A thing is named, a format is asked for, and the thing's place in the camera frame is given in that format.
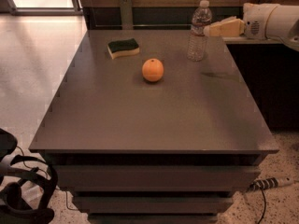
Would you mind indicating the orange fruit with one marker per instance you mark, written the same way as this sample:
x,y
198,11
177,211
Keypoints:
x,y
152,70

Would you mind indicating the window frame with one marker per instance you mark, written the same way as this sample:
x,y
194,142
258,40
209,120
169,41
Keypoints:
x,y
44,7

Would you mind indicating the clear plastic water bottle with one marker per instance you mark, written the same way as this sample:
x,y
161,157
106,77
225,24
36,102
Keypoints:
x,y
201,18

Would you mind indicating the striped power strip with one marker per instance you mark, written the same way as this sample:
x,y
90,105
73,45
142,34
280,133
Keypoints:
x,y
270,183

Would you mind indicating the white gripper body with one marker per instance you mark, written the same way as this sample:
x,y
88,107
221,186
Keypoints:
x,y
256,20

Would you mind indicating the left metal wall bracket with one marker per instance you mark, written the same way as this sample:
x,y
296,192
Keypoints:
x,y
126,10

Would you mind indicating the grey drawer cabinet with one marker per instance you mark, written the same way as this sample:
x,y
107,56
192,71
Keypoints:
x,y
168,152

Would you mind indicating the green and yellow sponge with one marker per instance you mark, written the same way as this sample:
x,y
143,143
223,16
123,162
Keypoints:
x,y
122,48

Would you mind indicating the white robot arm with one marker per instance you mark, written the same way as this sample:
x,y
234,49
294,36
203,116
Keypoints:
x,y
283,26

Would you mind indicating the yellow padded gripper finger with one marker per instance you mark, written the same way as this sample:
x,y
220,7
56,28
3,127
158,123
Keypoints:
x,y
232,18
232,28

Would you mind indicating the white side shelf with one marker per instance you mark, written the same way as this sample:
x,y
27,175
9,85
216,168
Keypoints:
x,y
245,40

